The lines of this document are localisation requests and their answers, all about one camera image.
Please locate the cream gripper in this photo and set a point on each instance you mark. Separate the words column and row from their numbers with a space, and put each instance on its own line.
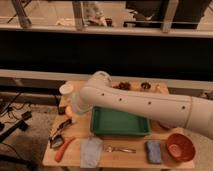
column 79, row 108

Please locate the red yellow apple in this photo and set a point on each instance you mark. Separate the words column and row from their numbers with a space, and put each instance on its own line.
column 69, row 112

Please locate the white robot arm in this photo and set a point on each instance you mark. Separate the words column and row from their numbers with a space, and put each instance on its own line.
column 192, row 113

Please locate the white paper cup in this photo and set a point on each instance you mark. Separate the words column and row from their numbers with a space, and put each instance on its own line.
column 66, row 91

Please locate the dark rectangular block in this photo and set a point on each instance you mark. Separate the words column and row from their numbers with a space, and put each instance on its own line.
column 61, row 110

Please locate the green plastic tray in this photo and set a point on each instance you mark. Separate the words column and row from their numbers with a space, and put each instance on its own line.
column 106, row 121

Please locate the black metal scoop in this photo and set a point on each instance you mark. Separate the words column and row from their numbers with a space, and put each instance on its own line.
column 56, row 141

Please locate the grey cloth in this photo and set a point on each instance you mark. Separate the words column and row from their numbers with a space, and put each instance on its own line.
column 90, row 152

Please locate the silver fork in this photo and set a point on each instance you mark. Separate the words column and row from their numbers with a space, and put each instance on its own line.
column 121, row 149

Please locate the dark grape bunch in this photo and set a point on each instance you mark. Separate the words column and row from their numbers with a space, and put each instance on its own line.
column 123, row 86

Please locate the orange carrot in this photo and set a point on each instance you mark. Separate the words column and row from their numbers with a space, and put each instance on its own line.
column 62, row 149

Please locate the black stand on floor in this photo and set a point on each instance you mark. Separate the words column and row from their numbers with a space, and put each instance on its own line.
column 21, row 124

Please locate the small metal bowl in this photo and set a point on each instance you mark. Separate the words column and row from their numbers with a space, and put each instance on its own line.
column 145, row 86

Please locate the white bottle-shaped object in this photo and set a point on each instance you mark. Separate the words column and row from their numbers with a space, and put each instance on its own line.
column 158, row 89

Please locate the blue sponge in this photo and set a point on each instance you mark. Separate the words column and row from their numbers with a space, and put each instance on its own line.
column 153, row 149

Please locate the purple plate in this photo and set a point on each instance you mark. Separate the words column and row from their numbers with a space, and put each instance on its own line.
column 166, row 126

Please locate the red bowl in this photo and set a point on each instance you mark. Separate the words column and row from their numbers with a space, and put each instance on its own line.
column 180, row 147

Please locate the black handled knife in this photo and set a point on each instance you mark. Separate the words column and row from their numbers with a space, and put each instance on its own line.
column 62, row 126

